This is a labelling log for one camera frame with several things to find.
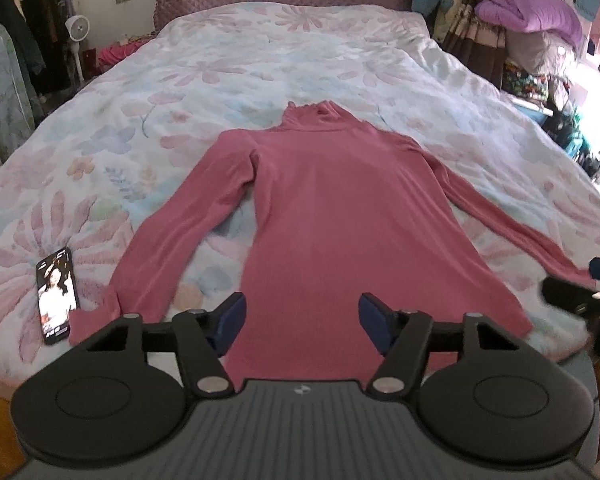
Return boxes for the dark hanging clothes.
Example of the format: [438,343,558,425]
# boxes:
[0,0,76,96]

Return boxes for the black smartphone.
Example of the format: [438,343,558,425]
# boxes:
[35,247,79,346]

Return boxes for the pink cloth beside bed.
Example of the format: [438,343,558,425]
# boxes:
[98,39,148,68]

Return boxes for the light floral hanging garment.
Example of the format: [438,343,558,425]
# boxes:
[0,24,34,160]

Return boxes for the pink turtleneck sweater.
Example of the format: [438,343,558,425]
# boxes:
[69,101,591,382]

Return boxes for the white standing fan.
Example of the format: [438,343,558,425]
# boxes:
[65,14,91,84]

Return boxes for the purple folded blanket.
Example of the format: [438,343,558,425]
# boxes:
[475,0,583,50]

